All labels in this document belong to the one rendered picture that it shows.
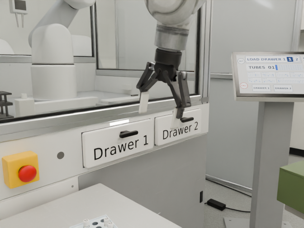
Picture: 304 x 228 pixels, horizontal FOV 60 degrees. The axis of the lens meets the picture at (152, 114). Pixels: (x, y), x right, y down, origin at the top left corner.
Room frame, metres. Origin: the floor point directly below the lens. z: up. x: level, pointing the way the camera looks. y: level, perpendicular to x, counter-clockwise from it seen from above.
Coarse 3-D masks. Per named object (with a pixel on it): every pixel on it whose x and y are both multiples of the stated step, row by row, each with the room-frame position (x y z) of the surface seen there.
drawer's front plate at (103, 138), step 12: (144, 120) 0.94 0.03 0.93; (96, 132) 0.78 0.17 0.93; (108, 132) 0.81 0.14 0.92; (144, 132) 0.93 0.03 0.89; (84, 144) 0.76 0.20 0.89; (96, 144) 0.78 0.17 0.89; (108, 144) 0.81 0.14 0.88; (120, 144) 0.85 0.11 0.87; (84, 156) 0.76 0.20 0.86; (96, 156) 0.78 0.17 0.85; (108, 156) 0.81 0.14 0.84; (120, 156) 0.85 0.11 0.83
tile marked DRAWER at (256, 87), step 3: (252, 84) 1.42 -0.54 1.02; (255, 84) 1.42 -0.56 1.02; (252, 87) 1.41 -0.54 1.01; (255, 87) 1.41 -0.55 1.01; (258, 87) 1.41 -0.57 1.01; (261, 87) 1.40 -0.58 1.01; (264, 87) 1.40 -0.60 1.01; (267, 87) 1.40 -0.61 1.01; (270, 87) 1.40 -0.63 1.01; (252, 90) 1.40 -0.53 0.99; (255, 90) 1.39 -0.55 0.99; (258, 90) 1.39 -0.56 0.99; (261, 90) 1.39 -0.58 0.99; (264, 90) 1.39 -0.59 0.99; (267, 90) 1.39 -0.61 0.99; (270, 90) 1.39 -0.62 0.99
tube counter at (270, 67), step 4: (268, 64) 1.50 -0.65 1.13; (272, 64) 1.50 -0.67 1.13; (276, 64) 1.49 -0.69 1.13; (280, 64) 1.49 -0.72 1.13; (284, 64) 1.49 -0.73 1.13; (288, 64) 1.49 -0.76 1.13; (292, 64) 1.48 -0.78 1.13; (296, 64) 1.48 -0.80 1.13; (300, 64) 1.48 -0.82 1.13; (268, 68) 1.48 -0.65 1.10; (272, 68) 1.48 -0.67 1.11; (276, 68) 1.47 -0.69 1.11; (280, 68) 1.47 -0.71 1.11; (284, 68) 1.47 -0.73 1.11; (288, 68) 1.47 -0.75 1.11; (292, 68) 1.47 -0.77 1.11; (296, 68) 1.46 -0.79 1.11; (300, 68) 1.46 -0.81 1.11
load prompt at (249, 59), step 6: (246, 60) 1.53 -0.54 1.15; (252, 60) 1.53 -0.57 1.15; (258, 60) 1.52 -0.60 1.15; (264, 60) 1.52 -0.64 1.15; (270, 60) 1.51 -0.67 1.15; (276, 60) 1.51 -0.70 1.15; (282, 60) 1.51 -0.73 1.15; (288, 60) 1.50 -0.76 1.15; (294, 60) 1.50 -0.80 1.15; (300, 60) 1.50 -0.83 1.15
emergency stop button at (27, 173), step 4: (24, 168) 0.58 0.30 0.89; (28, 168) 0.58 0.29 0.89; (32, 168) 0.59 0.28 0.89; (20, 172) 0.57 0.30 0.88; (24, 172) 0.58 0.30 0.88; (28, 172) 0.58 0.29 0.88; (32, 172) 0.59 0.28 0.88; (36, 172) 0.60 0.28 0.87; (20, 176) 0.57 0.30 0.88; (24, 176) 0.57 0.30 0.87; (28, 176) 0.58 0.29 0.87; (32, 176) 0.59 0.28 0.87; (24, 180) 0.58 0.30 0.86; (28, 180) 0.58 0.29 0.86
